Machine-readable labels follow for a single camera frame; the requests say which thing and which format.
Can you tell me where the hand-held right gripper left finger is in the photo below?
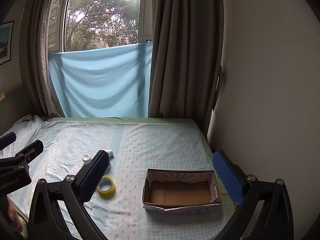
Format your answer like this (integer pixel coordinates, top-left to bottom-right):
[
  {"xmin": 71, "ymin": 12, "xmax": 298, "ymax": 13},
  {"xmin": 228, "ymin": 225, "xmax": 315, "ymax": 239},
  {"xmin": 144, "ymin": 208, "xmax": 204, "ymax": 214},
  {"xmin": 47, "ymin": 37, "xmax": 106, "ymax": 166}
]
[{"xmin": 29, "ymin": 150, "xmax": 110, "ymax": 240}]

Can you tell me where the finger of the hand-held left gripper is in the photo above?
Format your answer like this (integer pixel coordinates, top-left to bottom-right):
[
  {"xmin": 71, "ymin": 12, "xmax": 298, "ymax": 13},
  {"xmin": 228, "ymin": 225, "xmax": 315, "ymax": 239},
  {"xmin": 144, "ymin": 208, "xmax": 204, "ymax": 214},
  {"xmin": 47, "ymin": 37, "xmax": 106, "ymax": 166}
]
[
  {"xmin": 0, "ymin": 132, "xmax": 17, "ymax": 151},
  {"xmin": 0, "ymin": 140, "xmax": 44, "ymax": 172}
]

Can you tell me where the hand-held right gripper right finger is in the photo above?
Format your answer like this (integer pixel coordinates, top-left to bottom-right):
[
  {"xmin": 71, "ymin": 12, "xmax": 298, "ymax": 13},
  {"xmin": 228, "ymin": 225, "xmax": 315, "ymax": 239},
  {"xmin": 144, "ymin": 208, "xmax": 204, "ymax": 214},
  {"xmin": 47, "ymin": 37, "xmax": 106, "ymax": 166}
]
[{"xmin": 212, "ymin": 151, "xmax": 294, "ymax": 240}]

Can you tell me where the yellow tape roll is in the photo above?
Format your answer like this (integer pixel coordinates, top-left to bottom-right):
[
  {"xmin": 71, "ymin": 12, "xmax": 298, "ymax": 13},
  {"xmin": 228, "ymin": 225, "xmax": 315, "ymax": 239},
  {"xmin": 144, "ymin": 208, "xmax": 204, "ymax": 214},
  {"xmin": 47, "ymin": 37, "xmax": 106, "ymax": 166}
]
[{"xmin": 97, "ymin": 176, "xmax": 117, "ymax": 197}]

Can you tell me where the paper-lined cardboard box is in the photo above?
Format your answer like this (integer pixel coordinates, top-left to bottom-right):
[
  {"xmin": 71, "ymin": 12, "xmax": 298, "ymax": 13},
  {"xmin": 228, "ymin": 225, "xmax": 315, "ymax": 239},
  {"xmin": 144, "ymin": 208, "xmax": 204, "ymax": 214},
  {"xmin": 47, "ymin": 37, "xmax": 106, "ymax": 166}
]
[{"xmin": 142, "ymin": 168, "xmax": 222, "ymax": 212}]

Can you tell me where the person's left hand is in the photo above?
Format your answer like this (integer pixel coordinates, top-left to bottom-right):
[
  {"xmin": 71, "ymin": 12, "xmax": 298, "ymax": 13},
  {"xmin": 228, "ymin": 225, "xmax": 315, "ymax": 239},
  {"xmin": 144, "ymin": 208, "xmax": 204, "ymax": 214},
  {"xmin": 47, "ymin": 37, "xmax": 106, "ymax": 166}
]
[{"xmin": 7, "ymin": 197, "xmax": 27, "ymax": 237}]

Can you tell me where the printed bed sheet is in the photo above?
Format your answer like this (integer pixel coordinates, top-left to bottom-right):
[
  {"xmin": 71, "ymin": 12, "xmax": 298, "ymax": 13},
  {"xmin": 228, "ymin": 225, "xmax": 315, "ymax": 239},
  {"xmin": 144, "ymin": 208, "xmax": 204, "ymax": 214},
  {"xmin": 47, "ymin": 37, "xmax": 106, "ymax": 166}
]
[{"xmin": 0, "ymin": 115, "xmax": 237, "ymax": 240}]

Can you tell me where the grey-brown curtain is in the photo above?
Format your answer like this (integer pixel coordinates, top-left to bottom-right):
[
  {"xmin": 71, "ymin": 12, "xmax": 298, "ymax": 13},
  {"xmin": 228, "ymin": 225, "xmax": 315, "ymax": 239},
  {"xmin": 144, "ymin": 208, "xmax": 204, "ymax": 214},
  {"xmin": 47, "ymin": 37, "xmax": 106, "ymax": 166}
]
[
  {"xmin": 19, "ymin": 0, "xmax": 73, "ymax": 117},
  {"xmin": 147, "ymin": 0, "xmax": 224, "ymax": 137}
]

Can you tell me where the light blue cloth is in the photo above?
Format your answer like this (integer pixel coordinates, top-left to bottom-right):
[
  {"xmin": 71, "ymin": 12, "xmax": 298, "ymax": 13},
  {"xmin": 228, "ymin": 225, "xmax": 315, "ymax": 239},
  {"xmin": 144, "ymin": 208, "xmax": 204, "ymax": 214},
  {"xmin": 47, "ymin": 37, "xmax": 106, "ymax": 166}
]
[{"xmin": 48, "ymin": 42, "xmax": 153, "ymax": 118}]

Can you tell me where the window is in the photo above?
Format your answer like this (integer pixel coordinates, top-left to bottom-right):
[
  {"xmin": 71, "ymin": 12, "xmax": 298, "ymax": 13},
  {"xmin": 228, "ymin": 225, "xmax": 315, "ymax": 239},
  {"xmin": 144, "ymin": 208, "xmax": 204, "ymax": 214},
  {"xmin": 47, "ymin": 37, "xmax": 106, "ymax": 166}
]
[{"xmin": 47, "ymin": 0, "xmax": 153, "ymax": 53}]

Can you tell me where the framed wall picture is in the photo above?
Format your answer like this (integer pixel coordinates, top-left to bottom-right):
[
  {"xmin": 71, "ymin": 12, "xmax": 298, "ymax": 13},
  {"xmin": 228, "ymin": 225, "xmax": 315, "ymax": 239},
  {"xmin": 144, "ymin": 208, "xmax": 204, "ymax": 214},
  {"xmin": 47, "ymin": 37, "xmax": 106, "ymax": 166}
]
[{"xmin": 0, "ymin": 21, "xmax": 14, "ymax": 66}]

